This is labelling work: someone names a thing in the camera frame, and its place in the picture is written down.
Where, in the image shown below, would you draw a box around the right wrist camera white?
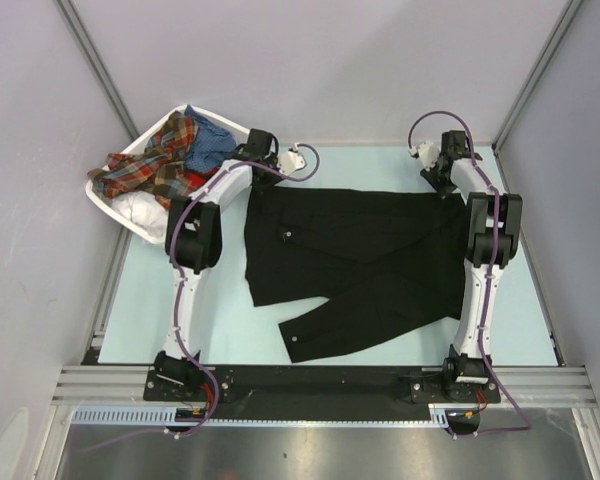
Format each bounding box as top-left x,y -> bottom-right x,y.
409,141 -> 440,171

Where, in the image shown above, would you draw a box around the blue shirt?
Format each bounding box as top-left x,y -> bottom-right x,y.
184,105 -> 237,173

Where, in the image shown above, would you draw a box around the white shirt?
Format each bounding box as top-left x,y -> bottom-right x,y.
111,191 -> 168,238

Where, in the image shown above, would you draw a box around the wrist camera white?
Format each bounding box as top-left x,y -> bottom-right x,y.
409,141 -> 440,171
277,145 -> 307,176

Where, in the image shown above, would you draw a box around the plaid long sleeve shirt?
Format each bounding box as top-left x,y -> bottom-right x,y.
88,111 -> 201,208

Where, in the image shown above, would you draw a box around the white slotted cable duct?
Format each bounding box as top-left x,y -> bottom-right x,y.
71,404 -> 477,429

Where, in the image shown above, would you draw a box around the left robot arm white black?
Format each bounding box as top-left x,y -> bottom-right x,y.
153,129 -> 284,400

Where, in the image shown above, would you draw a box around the black long sleeve shirt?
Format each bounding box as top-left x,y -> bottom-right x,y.
244,187 -> 466,363

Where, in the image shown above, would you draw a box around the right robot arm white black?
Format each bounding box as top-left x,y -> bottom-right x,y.
412,130 -> 523,401

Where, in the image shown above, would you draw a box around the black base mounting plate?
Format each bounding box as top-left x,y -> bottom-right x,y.
143,361 -> 501,423

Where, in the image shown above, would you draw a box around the red shirt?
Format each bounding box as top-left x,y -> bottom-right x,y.
184,168 -> 219,190

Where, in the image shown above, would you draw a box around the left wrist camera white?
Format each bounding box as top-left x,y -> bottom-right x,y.
277,145 -> 307,176

